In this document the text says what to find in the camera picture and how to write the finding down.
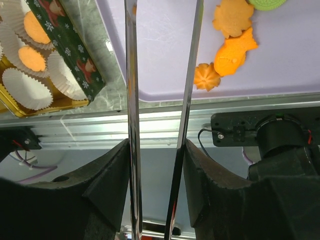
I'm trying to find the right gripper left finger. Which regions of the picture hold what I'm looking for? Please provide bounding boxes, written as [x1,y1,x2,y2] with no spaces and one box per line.
[0,139,130,240]

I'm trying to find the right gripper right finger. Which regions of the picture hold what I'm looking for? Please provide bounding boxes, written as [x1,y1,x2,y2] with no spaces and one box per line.
[183,141,320,240]

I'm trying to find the round orange cookie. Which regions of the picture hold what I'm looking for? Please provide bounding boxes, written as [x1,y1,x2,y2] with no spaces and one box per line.
[18,45,46,72]

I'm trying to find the lilac plastic tray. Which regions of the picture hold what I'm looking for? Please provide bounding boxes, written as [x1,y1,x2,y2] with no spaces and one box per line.
[98,0,320,103]

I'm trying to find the round chocolate chip cookie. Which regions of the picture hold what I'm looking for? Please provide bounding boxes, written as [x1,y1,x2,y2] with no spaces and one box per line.
[23,11,51,44]

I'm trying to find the metal tongs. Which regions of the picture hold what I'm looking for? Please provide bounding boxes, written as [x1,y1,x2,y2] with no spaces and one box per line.
[120,0,204,240]

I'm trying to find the flower shaped cookie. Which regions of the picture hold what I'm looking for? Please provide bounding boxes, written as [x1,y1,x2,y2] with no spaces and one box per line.
[212,0,254,39]

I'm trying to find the white paper cup front-right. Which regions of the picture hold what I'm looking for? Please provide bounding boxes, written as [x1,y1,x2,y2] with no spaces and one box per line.
[47,50,87,101]

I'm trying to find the white paper cup front-left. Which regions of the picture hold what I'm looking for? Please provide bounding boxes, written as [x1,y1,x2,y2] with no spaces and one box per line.
[2,68,53,111]

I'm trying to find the green christmas cookie tin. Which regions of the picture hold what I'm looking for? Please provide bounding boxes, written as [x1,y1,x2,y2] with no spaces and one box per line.
[0,0,105,118]

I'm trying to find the white paper cup centre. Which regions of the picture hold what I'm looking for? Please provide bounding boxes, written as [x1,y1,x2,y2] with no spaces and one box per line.
[0,22,49,78]

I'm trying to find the white paper cup back-right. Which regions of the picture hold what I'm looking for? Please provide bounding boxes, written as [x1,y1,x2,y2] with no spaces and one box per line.
[0,0,54,50]

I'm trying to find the green sandwich cookie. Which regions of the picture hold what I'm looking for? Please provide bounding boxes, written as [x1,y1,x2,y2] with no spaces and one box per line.
[248,0,286,11]

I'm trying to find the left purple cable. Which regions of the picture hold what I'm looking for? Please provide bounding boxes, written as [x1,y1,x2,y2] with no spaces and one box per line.
[8,152,58,185]

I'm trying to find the aluminium rail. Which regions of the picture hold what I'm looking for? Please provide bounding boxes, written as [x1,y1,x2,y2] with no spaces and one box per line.
[0,93,320,150]

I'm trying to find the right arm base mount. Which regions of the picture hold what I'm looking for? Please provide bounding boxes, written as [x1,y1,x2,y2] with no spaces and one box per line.
[207,110,320,181]

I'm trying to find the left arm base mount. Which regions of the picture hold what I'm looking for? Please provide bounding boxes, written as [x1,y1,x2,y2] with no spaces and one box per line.
[0,126,42,162]

